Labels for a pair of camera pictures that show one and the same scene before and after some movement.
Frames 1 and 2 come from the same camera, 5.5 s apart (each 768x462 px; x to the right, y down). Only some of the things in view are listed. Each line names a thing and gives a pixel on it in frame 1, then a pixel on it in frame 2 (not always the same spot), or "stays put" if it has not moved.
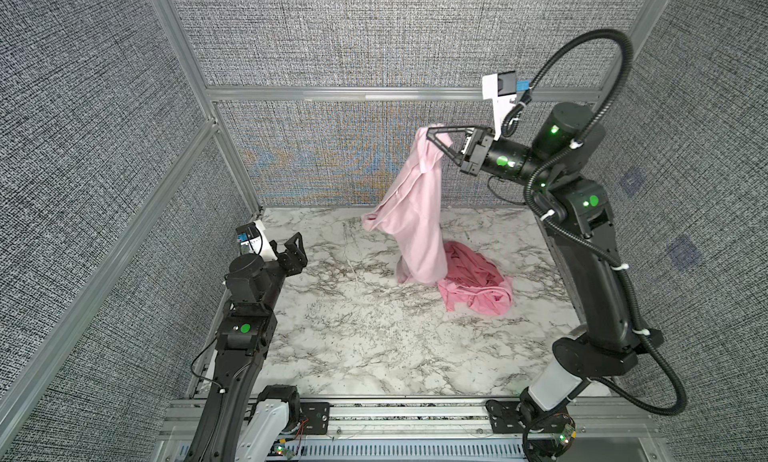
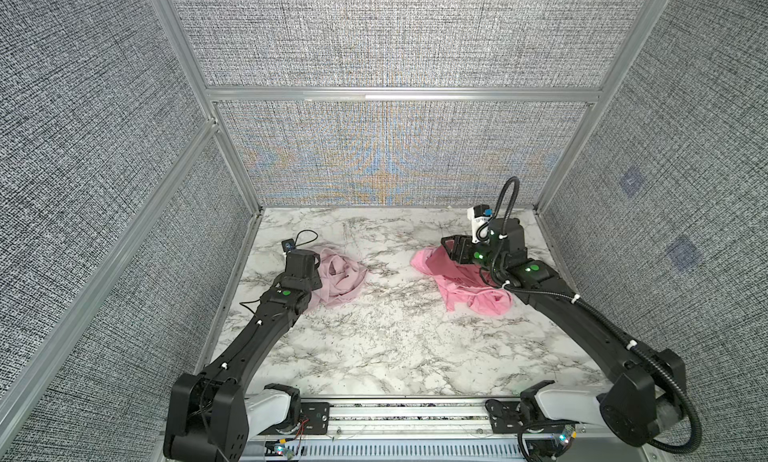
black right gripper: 470,159 -> 462,245
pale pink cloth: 414,212 -> 341,279
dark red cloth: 465,266 stays put
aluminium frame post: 654,6 stays put
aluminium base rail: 437,428 stays put
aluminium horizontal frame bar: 395,94 stays put
